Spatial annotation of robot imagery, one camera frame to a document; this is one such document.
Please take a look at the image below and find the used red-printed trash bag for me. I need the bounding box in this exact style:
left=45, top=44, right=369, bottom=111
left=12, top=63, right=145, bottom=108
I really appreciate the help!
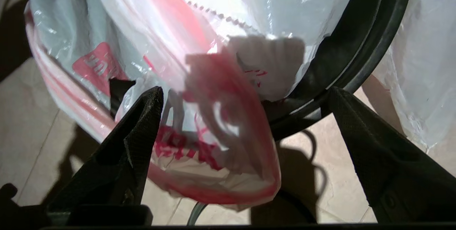
left=370, top=0, right=456, bottom=152

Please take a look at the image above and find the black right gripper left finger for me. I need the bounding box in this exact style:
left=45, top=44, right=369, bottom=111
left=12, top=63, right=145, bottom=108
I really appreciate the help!
left=46, top=86, right=164, bottom=225

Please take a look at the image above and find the black bin rim ring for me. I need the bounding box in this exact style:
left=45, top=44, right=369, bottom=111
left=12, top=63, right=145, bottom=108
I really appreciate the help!
left=186, top=201, right=209, bottom=226

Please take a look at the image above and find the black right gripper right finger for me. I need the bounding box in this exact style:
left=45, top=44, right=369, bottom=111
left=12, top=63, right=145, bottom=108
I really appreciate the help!
left=328, top=87, right=456, bottom=223

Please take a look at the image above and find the black round trash bin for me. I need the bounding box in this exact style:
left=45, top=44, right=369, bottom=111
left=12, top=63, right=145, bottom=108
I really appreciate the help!
left=262, top=0, right=415, bottom=141

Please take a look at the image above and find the new white plastic bag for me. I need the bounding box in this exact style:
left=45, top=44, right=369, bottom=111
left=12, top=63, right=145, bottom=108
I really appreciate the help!
left=23, top=0, right=360, bottom=212

